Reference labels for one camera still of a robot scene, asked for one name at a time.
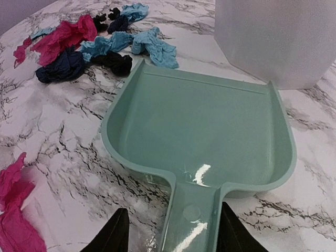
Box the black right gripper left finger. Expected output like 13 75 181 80
81 208 129 252

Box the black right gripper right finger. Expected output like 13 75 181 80
222 202 267 252

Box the large pink paper scrap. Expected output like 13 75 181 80
1 152 47 251

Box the green plastic dustpan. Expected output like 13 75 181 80
101 60 297 251

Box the navy blue paper scrap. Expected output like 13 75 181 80
35 47 86 84

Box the blue twisted paper scrap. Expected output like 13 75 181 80
79 27 179 69

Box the translucent white waste bin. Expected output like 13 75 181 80
214 1 335 89

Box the small navy paper scrap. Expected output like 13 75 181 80
107 15 129 34

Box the light blue paper scrap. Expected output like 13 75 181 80
120 3 149 24

